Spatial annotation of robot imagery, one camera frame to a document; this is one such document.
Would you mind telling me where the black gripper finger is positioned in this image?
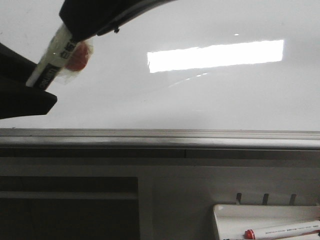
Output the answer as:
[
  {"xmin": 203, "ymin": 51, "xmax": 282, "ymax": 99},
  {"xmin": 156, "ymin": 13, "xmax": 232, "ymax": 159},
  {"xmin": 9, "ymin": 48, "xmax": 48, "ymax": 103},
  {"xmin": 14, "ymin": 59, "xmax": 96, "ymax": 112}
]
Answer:
[
  {"xmin": 59, "ymin": 0, "xmax": 169, "ymax": 42},
  {"xmin": 0, "ymin": 44, "xmax": 58, "ymax": 119}
]

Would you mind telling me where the white black whiteboard marker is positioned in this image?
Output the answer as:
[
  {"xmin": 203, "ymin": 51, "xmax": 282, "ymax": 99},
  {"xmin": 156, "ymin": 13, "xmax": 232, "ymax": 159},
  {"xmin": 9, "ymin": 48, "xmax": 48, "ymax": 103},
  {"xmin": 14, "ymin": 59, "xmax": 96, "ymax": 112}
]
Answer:
[{"xmin": 25, "ymin": 24, "xmax": 78, "ymax": 91}]

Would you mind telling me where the white whiteboard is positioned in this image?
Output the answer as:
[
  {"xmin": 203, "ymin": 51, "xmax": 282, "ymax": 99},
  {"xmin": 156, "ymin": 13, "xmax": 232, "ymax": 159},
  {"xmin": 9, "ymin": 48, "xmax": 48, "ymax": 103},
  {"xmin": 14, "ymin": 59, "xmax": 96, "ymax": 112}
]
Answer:
[{"xmin": 0, "ymin": 0, "xmax": 320, "ymax": 131}]

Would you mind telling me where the red round magnet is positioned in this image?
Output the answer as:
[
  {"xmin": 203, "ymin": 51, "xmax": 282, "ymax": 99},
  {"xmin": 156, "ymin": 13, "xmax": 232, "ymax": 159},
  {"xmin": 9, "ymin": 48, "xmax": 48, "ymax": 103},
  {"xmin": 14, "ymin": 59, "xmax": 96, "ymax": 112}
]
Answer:
[{"xmin": 54, "ymin": 38, "xmax": 94, "ymax": 85}]

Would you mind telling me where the metal tray hook left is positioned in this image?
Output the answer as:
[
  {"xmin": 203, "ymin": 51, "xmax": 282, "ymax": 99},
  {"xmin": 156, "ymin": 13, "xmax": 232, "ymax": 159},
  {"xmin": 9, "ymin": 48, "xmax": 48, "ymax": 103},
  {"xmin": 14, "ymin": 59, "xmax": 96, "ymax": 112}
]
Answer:
[{"xmin": 235, "ymin": 192, "xmax": 242, "ymax": 205}]

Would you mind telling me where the white marker tray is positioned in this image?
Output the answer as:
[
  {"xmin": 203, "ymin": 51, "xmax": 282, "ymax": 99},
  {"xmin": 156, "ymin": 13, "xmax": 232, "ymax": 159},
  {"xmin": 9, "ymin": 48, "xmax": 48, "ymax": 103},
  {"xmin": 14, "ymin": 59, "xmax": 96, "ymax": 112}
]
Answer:
[{"xmin": 212, "ymin": 204, "xmax": 320, "ymax": 240}]

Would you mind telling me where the red capped white marker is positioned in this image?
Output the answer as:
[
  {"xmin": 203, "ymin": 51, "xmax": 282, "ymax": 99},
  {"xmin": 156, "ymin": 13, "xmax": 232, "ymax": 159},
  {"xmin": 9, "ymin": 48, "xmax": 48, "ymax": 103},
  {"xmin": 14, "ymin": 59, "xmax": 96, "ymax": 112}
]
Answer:
[{"xmin": 244, "ymin": 220, "xmax": 320, "ymax": 240}]

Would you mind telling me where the grey whiteboard ledge rail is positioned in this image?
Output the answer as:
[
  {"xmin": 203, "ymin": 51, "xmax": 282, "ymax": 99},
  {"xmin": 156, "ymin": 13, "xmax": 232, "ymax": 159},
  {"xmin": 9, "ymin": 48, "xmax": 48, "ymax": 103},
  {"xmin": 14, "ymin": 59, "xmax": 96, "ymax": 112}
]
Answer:
[{"xmin": 0, "ymin": 128, "xmax": 320, "ymax": 150}]

